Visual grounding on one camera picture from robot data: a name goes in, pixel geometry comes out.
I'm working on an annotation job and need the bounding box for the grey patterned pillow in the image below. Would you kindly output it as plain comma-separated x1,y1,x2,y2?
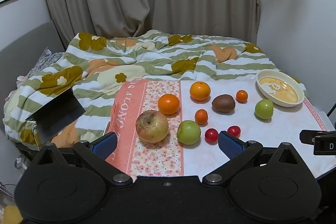
28,47,65,78

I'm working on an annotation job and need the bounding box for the yellow object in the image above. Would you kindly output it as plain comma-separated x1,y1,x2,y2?
3,205,24,224

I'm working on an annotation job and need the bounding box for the red cherry tomato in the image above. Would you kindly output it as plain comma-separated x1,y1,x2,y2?
227,125,241,138
204,128,219,143

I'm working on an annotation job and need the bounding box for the brown kiwi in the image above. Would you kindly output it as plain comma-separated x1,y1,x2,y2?
211,94,236,113

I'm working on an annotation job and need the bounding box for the green striped floral blanket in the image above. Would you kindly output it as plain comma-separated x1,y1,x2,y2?
4,30,306,146

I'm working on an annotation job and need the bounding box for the grey bed headboard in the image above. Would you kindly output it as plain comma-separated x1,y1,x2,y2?
0,20,66,132

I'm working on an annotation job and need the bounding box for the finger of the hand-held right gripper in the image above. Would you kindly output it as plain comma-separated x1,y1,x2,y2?
300,130,328,145

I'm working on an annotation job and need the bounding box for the small mandarin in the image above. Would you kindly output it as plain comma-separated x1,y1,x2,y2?
236,90,249,103
194,109,209,125

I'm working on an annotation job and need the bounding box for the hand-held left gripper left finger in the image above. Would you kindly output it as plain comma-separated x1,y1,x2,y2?
31,132,133,186

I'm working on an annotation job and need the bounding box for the large orange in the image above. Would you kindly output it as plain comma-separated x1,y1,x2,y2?
157,93,181,115
190,81,211,102

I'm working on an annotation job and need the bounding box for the pink floral tablecloth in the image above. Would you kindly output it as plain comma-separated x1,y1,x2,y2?
104,79,332,180

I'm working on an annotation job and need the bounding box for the glass jar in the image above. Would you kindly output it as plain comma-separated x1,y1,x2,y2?
14,154,29,169

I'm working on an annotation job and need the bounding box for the black cable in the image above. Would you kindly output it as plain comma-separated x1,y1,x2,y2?
327,101,336,119

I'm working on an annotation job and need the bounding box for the large yellow-red apple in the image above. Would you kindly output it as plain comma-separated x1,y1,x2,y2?
135,110,169,144

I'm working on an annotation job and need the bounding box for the dark grey laptop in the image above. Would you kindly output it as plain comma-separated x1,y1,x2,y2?
25,87,86,145

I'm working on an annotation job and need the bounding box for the cream bowl with bear print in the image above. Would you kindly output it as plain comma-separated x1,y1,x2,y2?
256,69,305,108

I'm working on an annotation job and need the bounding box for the green apple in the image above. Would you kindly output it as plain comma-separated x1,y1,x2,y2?
255,99,274,120
177,120,202,145

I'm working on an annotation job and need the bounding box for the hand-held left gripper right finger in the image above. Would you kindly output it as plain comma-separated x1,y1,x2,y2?
202,131,308,186

